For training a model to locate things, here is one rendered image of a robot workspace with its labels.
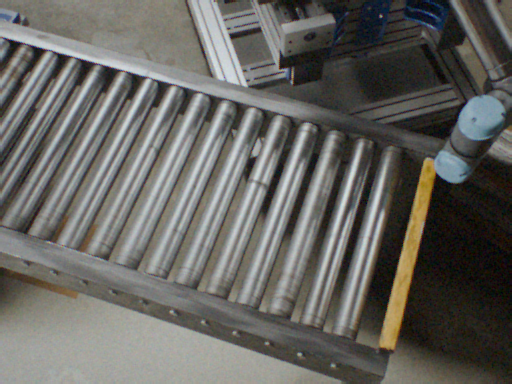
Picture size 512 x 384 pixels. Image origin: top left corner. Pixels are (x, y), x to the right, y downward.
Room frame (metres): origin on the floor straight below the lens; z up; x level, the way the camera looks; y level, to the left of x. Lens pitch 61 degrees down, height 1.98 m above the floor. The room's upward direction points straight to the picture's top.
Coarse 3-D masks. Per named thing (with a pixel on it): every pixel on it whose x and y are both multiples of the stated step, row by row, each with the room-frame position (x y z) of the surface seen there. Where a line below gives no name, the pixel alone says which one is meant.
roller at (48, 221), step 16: (128, 80) 0.95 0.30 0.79; (112, 96) 0.90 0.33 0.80; (128, 96) 0.92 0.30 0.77; (96, 112) 0.85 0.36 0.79; (112, 112) 0.86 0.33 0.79; (96, 128) 0.81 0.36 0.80; (80, 144) 0.77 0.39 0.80; (96, 144) 0.77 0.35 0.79; (80, 160) 0.72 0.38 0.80; (64, 176) 0.68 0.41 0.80; (80, 176) 0.69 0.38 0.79; (64, 192) 0.65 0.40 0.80; (48, 208) 0.61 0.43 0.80; (64, 208) 0.61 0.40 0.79; (32, 224) 0.58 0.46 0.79; (48, 224) 0.57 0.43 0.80; (48, 240) 0.54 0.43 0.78
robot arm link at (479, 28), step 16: (448, 0) 0.91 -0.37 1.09; (464, 0) 0.89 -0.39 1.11; (480, 0) 0.88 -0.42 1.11; (464, 16) 0.87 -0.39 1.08; (480, 16) 0.86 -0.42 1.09; (496, 16) 0.86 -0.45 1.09; (464, 32) 0.87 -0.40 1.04; (480, 32) 0.84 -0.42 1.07; (496, 32) 0.84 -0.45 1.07; (480, 48) 0.83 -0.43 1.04; (496, 48) 0.82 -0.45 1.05; (496, 64) 0.80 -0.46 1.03; (496, 80) 0.78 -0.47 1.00
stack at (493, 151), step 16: (496, 144) 0.93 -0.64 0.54; (496, 160) 0.92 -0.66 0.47; (480, 176) 0.94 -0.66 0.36; (448, 192) 0.97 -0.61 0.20; (464, 192) 0.94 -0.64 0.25; (480, 192) 0.92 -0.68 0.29; (496, 192) 0.90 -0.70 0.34; (448, 208) 0.95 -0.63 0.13; (480, 208) 0.90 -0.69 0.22; (496, 208) 0.88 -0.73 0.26; (448, 224) 0.94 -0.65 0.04; (464, 224) 0.91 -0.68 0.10; (496, 224) 0.86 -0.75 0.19; (464, 240) 0.89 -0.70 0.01; (496, 240) 0.84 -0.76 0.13; (496, 256) 0.83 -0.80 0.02
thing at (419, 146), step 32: (0, 32) 1.09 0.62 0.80; (32, 32) 1.09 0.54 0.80; (64, 64) 1.02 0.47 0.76; (96, 64) 0.99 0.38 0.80; (128, 64) 0.99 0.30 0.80; (160, 64) 0.99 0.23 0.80; (160, 96) 0.94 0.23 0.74; (192, 96) 0.92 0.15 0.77; (224, 96) 0.90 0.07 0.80; (256, 96) 0.90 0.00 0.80; (320, 128) 0.82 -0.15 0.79; (352, 128) 0.81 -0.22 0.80; (384, 128) 0.81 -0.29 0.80; (416, 160) 0.74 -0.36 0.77
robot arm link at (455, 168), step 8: (448, 144) 0.70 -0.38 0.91; (440, 152) 0.69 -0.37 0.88; (448, 152) 0.68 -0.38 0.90; (456, 152) 0.72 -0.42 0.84; (440, 160) 0.67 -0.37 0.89; (448, 160) 0.66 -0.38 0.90; (456, 160) 0.66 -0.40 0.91; (464, 160) 0.66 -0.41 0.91; (472, 160) 0.66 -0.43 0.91; (480, 160) 0.67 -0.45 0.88; (440, 168) 0.66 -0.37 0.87; (448, 168) 0.65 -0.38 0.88; (456, 168) 0.65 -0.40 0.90; (464, 168) 0.64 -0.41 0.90; (472, 168) 0.65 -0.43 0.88; (440, 176) 0.66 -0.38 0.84; (448, 176) 0.65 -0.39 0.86; (456, 176) 0.64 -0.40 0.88; (464, 176) 0.64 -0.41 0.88
